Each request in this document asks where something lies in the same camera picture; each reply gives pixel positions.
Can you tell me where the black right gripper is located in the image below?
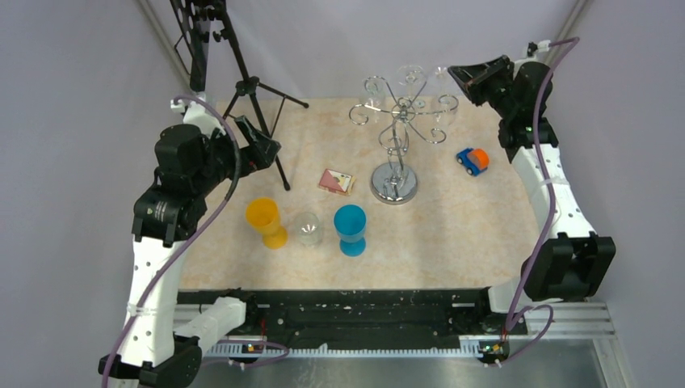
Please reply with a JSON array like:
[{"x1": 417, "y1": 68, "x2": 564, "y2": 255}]
[{"x1": 448, "y1": 56, "x2": 517, "y2": 120}]

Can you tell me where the yellow wine glass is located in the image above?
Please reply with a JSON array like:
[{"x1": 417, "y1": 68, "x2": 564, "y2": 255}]
[{"x1": 245, "y1": 197, "x2": 288, "y2": 250}]

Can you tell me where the clear patterned wine glass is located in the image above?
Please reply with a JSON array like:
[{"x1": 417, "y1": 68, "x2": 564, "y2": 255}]
[{"x1": 294, "y1": 212, "x2": 323, "y2": 247}]

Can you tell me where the blue wine glass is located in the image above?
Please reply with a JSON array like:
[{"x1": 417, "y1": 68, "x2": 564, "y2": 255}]
[{"x1": 333, "y1": 205, "x2": 367, "y2": 257}]

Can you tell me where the clear small wine glass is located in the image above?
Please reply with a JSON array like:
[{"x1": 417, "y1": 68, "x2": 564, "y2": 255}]
[{"x1": 431, "y1": 65, "x2": 459, "y2": 130}]

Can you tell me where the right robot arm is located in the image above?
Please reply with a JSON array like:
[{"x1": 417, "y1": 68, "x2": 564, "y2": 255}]
[{"x1": 448, "y1": 56, "x2": 616, "y2": 333}]

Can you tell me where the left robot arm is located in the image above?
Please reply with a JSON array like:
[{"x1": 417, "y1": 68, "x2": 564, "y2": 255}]
[{"x1": 98, "y1": 95, "x2": 281, "y2": 387}]

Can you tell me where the clear tall stemmed glass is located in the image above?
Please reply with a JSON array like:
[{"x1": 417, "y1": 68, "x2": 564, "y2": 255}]
[{"x1": 397, "y1": 65, "x2": 427, "y2": 109}]

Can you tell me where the chrome wine glass rack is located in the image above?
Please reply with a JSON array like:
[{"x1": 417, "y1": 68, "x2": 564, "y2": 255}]
[{"x1": 348, "y1": 70, "x2": 447, "y2": 205}]

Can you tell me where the black tripod stand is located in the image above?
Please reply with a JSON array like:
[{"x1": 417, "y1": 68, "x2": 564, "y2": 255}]
[{"x1": 205, "y1": 0, "x2": 310, "y2": 192}]

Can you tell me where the playing card box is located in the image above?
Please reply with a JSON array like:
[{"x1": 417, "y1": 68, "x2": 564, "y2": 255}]
[{"x1": 317, "y1": 169, "x2": 356, "y2": 196}]

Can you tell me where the blue orange toy car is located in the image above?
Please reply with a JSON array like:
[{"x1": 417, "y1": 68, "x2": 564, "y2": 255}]
[{"x1": 456, "y1": 148, "x2": 490, "y2": 176}]

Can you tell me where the black perforated plate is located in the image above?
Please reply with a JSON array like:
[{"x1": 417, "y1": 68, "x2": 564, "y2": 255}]
[{"x1": 170, "y1": 0, "x2": 212, "y2": 92}]

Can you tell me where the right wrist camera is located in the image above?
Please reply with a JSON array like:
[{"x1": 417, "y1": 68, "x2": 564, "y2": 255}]
[{"x1": 526, "y1": 40, "x2": 551, "y2": 58}]

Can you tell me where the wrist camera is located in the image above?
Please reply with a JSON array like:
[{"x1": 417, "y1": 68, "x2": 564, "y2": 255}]
[
  {"x1": 526, "y1": 40, "x2": 551, "y2": 58},
  {"x1": 170, "y1": 99, "x2": 225, "y2": 136}
]

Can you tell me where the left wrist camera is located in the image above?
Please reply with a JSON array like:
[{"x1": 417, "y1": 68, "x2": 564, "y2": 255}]
[{"x1": 170, "y1": 99, "x2": 225, "y2": 136}]

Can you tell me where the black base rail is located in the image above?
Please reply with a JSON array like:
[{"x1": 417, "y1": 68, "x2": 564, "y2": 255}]
[{"x1": 178, "y1": 289, "x2": 491, "y2": 351}]

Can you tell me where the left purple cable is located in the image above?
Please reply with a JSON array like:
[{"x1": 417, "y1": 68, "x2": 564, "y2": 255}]
[{"x1": 100, "y1": 95, "x2": 243, "y2": 388}]

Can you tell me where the purple cable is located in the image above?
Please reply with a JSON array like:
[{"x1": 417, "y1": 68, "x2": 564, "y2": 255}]
[
  {"x1": 100, "y1": 95, "x2": 243, "y2": 388},
  {"x1": 502, "y1": 36, "x2": 582, "y2": 344}
]

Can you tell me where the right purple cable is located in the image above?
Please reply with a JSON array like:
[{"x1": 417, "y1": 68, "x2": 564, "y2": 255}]
[{"x1": 502, "y1": 36, "x2": 582, "y2": 344}]

